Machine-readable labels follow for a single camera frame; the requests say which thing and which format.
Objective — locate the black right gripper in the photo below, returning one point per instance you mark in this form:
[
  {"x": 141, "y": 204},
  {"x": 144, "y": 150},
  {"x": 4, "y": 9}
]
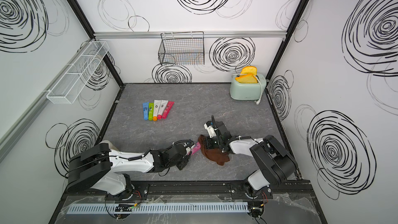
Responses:
[{"x": 209, "y": 145}]

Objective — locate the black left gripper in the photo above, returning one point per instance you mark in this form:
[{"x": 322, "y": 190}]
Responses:
[{"x": 185, "y": 162}]

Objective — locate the brown cloth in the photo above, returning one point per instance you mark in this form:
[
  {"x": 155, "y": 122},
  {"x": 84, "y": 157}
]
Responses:
[{"x": 215, "y": 155}]

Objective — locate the crimson pink toothpaste tube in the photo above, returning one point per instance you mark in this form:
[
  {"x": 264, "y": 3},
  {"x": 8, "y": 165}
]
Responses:
[{"x": 167, "y": 109}]

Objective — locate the magenta toothpaste tube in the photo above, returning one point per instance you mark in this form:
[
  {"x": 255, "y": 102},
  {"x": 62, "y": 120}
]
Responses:
[{"x": 196, "y": 148}]

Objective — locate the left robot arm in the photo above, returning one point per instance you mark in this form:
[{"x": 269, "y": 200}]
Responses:
[{"x": 105, "y": 169}]

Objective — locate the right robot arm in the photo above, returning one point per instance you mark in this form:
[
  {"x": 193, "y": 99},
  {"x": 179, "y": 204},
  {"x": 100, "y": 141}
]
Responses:
[{"x": 275, "y": 163}]

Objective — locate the white pink-cap toothpaste tube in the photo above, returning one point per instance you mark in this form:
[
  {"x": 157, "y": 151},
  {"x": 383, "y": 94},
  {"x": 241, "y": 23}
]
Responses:
[{"x": 162, "y": 108}]

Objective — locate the green toothpaste tube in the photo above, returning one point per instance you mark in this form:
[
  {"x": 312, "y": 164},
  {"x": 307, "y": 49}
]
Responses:
[{"x": 150, "y": 111}]

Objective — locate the blue toothpaste tube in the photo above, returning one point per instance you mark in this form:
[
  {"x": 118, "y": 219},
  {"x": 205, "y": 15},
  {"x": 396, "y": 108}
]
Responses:
[{"x": 145, "y": 110}]

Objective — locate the mint green toaster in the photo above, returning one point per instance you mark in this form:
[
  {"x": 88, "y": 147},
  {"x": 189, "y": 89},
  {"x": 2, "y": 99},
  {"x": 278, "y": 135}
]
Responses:
[{"x": 246, "y": 92}]

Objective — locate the beige sponge roll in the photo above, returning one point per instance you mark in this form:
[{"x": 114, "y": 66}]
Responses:
[{"x": 110, "y": 145}]

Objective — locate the yellow toast slice front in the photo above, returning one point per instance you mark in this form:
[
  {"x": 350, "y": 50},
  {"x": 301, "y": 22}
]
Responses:
[{"x": 246, "y": 79}]

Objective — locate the yellow toast slice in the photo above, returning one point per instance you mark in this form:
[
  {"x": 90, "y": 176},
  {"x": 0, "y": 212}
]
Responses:
[
  {"x": 246, "y": 79},
  {"x": 249, "y": 70}
]

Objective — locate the yellow toast slice back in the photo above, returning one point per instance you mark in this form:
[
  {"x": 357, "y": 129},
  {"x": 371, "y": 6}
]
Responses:
[{"x": 249, "y": 70}]

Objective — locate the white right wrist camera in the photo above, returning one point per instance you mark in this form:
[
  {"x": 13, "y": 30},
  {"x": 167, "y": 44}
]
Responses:
[{"x": 210, "y": 129}]

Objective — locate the grey slotted cable duct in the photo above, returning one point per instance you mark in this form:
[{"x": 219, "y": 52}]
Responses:
[{"x": 158, "y": 208}]

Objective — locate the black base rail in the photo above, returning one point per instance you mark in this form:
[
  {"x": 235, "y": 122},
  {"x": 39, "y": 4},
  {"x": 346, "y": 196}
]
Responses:
[{"x": 144, "y": 190}]

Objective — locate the black wire wall basket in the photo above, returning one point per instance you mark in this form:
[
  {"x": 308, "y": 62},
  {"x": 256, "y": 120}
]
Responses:
[{"x": 182, "y": 48}]

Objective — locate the white wire wall basket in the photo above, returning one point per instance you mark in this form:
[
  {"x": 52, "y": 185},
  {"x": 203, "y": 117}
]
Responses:
[{"x": 87, "y": 71}]

